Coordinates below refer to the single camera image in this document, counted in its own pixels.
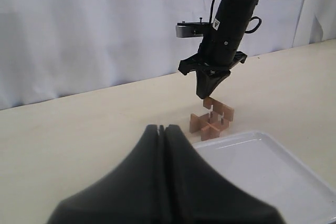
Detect white plastic tray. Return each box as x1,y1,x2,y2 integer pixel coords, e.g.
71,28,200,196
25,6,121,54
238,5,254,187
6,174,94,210
193,131,335,223

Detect notched wooden piece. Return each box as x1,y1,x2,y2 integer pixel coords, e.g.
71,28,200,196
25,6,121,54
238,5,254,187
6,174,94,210
208,111,229,131
200,121,225,141
190,114,209,133
203,97,234,123

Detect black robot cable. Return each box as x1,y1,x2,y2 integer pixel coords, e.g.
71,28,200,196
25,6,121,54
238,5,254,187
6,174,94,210
209,0,263,35

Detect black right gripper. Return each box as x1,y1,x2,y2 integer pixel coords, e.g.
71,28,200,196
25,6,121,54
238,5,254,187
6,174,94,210
178,0,259,99

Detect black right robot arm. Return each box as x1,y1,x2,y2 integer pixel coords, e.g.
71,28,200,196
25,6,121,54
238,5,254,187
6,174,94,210
161,0,284,223

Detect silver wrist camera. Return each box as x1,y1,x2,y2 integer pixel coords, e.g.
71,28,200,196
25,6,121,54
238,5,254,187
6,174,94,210
175,17,211,38

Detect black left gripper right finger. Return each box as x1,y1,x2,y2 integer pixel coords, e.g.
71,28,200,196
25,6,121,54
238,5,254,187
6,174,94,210
164,125,284,223

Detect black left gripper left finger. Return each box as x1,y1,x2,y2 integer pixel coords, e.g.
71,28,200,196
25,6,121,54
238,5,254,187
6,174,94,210
47,125,163,223

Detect white backdrop curtain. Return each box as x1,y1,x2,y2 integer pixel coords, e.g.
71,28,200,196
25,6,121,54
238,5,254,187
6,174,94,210
1,0,335,109

